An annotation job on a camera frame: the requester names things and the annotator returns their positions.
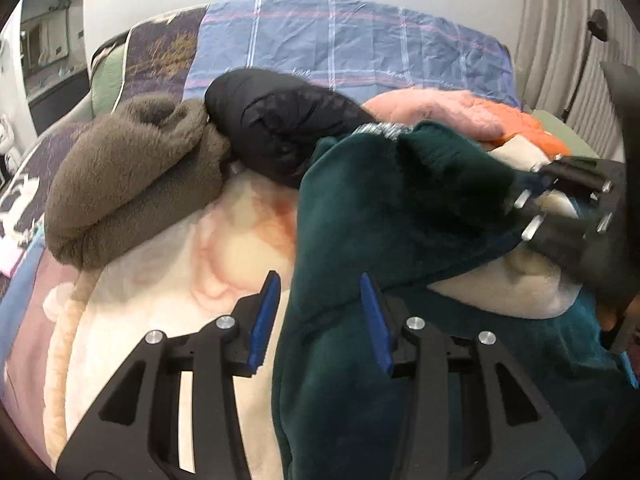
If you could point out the peach printed blanket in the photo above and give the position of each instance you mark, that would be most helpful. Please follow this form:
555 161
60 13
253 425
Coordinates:
200 260

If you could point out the dark green fleece garment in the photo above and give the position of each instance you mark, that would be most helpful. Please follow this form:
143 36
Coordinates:
375 210

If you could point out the green pillow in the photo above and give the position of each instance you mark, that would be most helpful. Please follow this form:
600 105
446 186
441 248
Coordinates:
570 135

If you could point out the dark cabinet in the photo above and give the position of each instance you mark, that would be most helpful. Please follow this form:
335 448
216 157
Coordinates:
55 100

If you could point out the pale pleated curtain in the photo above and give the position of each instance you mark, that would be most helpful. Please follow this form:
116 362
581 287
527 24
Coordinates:
555 35

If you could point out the blue plaid bedsheet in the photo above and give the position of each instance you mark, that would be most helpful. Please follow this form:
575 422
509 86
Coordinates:
350 45

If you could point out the cream fleece garment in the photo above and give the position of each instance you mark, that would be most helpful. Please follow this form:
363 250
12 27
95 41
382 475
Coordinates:
510 285

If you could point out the black stand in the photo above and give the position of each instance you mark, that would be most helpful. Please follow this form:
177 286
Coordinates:
597 25

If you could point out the pink fleece garment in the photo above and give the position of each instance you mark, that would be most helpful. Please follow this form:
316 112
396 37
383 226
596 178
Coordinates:
440 107

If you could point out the green cushion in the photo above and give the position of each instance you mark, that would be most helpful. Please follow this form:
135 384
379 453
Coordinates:
107 80

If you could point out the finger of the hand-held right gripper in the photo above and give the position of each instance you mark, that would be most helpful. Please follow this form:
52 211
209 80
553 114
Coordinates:
560 235
580 172

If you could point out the black puffer jacket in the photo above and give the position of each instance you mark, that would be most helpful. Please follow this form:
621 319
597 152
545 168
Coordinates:
280 120

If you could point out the brown fleece garment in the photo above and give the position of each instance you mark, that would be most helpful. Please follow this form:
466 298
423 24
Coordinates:
135 175

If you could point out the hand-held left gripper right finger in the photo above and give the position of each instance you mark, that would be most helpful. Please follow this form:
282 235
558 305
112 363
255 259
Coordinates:
375 320

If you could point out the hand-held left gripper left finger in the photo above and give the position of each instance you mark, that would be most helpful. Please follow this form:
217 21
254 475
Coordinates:
265 320

